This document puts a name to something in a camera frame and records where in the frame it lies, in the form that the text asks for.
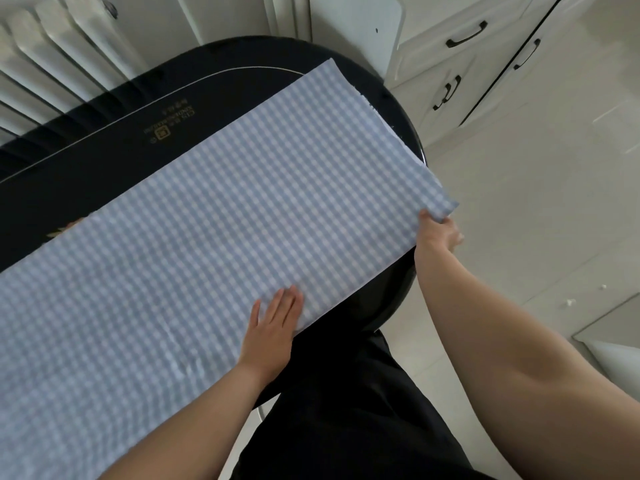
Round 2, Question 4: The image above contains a person's right hand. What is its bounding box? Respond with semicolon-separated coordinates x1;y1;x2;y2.
415;209;465;255

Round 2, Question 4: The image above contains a person's left hand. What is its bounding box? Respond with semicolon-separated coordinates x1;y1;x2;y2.
237;286;306;384

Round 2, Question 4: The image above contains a blue checked cloth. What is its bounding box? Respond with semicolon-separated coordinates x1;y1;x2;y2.
0;58;459;480

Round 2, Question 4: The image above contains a person's right forearm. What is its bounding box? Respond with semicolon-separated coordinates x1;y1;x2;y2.
415;244;640;480

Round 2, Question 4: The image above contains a person's left forearm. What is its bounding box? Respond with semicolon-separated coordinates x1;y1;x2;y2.
97;364;271;480

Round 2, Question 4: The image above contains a person's black clothing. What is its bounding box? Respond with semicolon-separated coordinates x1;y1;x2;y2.
229;329;496;480

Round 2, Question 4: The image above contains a white cabinet door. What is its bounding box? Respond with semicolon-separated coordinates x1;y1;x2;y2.
459;0;601;128
425;4;556;131
389;59;476;141

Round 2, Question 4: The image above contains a white plastic floor object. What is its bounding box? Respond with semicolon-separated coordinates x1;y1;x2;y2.
572;337;640;391

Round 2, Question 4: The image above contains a white cabinet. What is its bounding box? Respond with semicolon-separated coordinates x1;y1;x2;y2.
309;0;601;145

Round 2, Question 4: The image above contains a black oval table gold print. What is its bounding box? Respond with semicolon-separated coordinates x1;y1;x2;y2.
0;35;429;411

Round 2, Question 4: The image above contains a white column radiator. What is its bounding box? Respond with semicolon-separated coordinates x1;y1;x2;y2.
0;0;151;145
262;0;313;43

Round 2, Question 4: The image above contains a white pipe with valve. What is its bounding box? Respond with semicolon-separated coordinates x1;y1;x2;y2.
172;0;203;45

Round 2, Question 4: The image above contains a metal table base frame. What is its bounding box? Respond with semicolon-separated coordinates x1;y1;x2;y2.
253;394;281;425

